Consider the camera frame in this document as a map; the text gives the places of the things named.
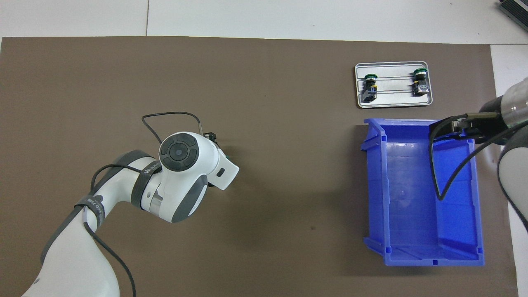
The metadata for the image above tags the grey metal tray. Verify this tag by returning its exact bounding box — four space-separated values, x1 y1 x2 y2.
354 61 434 109

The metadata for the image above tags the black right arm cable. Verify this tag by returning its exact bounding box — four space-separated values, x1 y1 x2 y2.
428 112 528 201

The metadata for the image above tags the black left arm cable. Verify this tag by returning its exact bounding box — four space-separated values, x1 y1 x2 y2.
74 111 203 297

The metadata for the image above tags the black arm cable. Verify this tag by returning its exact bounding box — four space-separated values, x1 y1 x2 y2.
428 112 528 201
74 111 203 297

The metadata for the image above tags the grey ribbed device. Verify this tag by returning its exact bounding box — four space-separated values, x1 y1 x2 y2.
497 0 528 21

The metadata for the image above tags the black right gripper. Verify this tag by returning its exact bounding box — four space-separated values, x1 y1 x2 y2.
452 98 510 145

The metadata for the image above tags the green push button switch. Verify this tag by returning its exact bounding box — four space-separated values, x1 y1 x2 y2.
412 68 431 97
362 73 378 103

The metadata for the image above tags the brown table mat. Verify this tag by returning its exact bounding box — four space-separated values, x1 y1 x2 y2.
0 36 519 297

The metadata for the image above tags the blue plastic storage bin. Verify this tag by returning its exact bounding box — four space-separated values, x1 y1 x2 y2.
360 118 485 266

